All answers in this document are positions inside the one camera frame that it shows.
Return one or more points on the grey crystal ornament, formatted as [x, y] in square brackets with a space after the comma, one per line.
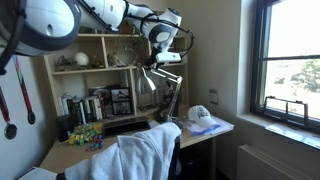
[63, 63]

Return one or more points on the potted green plant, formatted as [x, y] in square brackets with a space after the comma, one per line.
[128, 28]

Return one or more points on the wooden hutch shelf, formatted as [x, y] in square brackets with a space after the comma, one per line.
[80, 71]

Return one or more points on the black chair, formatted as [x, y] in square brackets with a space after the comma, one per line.
[175, 156]

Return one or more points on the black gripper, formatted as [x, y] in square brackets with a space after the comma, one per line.
[154, 57]

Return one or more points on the medal with red ribbon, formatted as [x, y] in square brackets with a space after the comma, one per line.
[9, 130]

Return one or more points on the small glass bottle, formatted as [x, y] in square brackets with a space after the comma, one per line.
[95, 62]

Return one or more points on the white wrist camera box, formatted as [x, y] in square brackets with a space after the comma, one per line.
[168, 57]

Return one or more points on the black microscope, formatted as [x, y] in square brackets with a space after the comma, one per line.
[169, 95]

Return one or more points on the white baseball cap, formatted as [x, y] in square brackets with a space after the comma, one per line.
[200, 116]

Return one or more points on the white radiator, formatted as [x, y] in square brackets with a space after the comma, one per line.
[266, 163]

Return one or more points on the grey hoodie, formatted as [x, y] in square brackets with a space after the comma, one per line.
[140, 153]

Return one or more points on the glass shell ornament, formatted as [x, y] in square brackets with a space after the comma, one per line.
[121, 58]

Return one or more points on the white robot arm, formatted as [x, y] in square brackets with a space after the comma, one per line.
[50, 23]

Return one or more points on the white papers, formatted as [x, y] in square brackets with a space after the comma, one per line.
[220, 126]

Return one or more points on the white sphere ornament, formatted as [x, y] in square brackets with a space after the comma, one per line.
[81, 58]

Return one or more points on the medal with colourful ribbon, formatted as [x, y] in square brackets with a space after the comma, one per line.
[22, 83]

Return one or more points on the red spine book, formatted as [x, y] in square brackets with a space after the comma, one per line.
[102, 107]

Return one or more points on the yellow green bead pile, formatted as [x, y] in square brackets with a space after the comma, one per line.
[83, 133]

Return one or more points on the silver desk lamp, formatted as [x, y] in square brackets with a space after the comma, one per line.
[145, 83]

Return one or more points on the black window frame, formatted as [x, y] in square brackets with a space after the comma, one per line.
[257, 66]

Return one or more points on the black cup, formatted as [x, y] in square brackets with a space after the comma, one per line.
[64, 127]

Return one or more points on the black white spine book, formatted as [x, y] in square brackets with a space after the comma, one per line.
[86, 110]

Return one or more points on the black photo frame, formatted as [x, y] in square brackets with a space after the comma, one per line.
[121, 108]
[120, 94]

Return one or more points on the colourful small toys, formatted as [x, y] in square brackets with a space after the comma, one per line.
[96, 142]

